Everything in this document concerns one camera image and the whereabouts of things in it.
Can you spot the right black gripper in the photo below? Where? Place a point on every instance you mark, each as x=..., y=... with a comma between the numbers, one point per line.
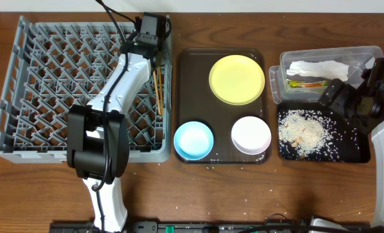
x=338, y=102

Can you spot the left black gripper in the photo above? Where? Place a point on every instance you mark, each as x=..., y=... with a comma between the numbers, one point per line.
x=160, y=52

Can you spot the white napkin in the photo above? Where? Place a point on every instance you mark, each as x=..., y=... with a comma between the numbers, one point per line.
x=329, y=70

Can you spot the wooden chopstick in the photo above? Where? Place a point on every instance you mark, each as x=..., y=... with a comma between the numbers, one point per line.
x=161, y=91
x=157, y=94

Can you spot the green yellow sauce packet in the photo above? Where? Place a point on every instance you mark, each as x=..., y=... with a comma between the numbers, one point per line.
x=300, y=84

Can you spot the white pink bowl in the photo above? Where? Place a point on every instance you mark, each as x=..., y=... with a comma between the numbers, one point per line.
x=251, y=135

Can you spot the light blue bowl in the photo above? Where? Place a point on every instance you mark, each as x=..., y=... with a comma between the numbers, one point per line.
x=193, y=140

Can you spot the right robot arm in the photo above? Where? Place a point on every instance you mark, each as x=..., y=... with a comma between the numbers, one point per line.
x=363, y=107

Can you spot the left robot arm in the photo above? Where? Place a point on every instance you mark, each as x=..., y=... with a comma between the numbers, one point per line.
x=97, y=141

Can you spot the black waste tray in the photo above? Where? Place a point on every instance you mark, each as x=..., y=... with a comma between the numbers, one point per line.
x=350, y=145

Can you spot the grey dishwasher rack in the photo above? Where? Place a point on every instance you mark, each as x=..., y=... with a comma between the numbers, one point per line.
x=56, y=65

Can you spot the clear plastic bin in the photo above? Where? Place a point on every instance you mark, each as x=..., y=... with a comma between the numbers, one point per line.
x=357, y=58

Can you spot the spilled rice pile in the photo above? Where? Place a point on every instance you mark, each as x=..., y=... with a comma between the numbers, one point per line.
x=303, y=134

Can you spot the dark brown serving tray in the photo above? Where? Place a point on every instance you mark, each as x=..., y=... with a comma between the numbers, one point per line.
x=195, y=101

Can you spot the yellow plate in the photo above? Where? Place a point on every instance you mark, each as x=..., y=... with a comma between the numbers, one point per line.
x=236, y=80

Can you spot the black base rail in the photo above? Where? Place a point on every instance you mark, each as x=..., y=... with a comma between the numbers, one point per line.
x=154, y=227

